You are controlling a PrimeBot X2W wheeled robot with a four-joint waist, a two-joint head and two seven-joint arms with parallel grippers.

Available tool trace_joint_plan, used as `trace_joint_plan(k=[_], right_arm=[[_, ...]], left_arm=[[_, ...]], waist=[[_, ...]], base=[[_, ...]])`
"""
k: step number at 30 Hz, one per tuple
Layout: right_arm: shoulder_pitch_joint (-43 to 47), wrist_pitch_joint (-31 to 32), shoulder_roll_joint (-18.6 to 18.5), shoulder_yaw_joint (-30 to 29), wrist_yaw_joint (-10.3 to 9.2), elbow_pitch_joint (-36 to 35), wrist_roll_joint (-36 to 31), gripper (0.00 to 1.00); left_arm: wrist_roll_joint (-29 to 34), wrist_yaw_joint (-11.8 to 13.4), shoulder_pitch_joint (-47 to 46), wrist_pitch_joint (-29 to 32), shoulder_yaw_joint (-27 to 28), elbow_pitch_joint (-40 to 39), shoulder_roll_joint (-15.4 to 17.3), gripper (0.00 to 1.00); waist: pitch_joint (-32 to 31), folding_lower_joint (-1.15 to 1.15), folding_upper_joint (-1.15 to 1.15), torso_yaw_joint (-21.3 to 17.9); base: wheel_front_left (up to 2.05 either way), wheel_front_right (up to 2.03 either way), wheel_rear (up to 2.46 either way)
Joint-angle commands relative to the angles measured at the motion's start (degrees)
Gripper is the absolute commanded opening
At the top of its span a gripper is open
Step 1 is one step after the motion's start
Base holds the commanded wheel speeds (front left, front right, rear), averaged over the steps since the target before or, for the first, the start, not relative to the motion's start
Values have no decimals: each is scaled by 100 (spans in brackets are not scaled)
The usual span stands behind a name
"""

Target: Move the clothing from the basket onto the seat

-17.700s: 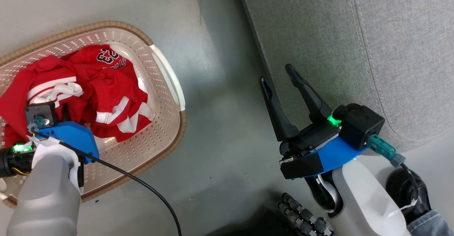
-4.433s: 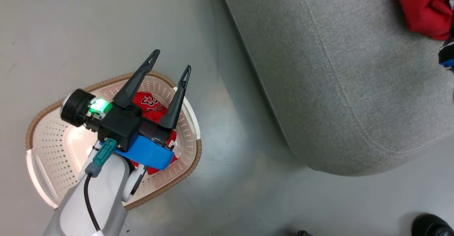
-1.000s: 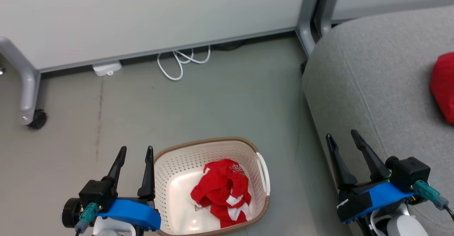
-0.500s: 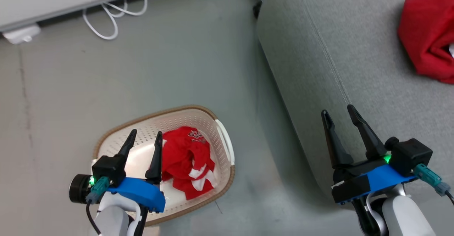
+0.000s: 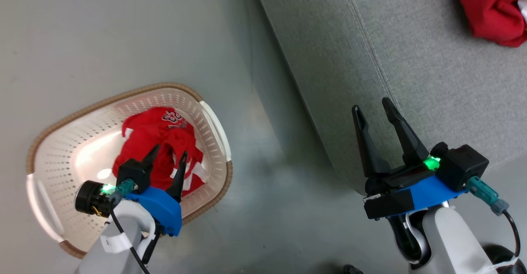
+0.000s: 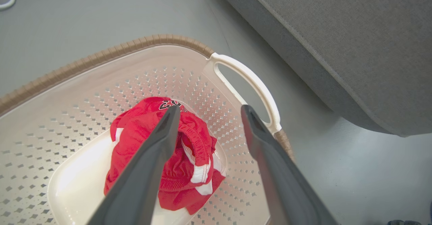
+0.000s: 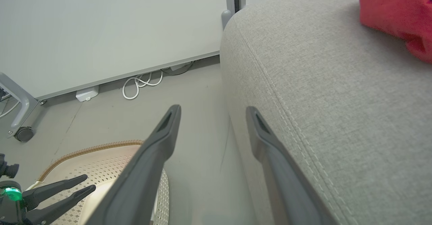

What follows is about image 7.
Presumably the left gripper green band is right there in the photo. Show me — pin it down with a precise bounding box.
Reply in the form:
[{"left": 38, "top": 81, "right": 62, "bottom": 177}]
[{"left": 0, "top": 174, "right": 97, "bottom": 225}]

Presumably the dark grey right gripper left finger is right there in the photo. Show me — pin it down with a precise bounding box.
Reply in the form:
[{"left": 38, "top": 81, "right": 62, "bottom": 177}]
[{"left": 84, "top": 105, "right": 182, "bottom": 225}]

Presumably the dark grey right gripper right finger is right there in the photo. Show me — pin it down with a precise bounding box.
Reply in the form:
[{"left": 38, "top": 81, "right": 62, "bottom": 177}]
[{"left": 246, "top": 106, "right": 338, "bottom": 225}]

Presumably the red jersey with print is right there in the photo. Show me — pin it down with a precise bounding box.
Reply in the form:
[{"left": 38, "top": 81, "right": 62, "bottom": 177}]
[{"left": 357, "top": 0, "right": 432, "bottom": 64}]

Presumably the grey fabric sofa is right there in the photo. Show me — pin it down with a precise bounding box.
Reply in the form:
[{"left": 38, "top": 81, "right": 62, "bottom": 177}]
[{"left": 219, "top": 0, "right": 432, "bottom": 225}]

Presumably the beige perforated laundry basket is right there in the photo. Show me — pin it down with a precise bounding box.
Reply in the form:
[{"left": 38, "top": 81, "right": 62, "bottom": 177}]
[{"left": 25, "top": 140, "right": 169, "bottom": 225}]

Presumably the grey partition leg with caster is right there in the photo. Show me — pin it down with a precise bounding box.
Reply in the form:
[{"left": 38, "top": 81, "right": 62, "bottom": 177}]
[{"left": 0, "top": 72, "right": 47, "bottom": 143}]

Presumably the white power adapter box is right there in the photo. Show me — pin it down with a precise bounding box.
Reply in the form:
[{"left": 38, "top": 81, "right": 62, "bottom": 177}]
[{"left": 75, "top": 86, "right": 100, "bottom": 102}]

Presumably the large white partition panel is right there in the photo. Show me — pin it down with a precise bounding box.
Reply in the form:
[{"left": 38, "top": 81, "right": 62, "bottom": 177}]
[{"left": 0, "top": 0, "right": 236, "bottom": 100}]

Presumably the grey rounded partition foot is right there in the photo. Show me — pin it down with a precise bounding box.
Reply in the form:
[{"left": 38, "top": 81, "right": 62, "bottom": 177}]
[{"left": 221, "top": 10, "right": 234, "bottom": 30}]

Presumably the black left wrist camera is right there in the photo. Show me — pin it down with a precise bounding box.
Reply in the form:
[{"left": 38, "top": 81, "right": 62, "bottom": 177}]
[{"left": 0, "top": 153, "right": 20, "bottom": 179}]

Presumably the coiled white cable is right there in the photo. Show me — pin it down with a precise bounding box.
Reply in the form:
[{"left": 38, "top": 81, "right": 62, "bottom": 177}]
[{"left": 122, "top": 70, "right": 164, "bottom": 100}]

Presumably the thin dark floor cable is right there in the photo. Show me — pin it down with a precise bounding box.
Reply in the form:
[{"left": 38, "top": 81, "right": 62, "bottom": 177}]
[{"left": 161, "top": 61, "right": 196, "bottom": 76}]

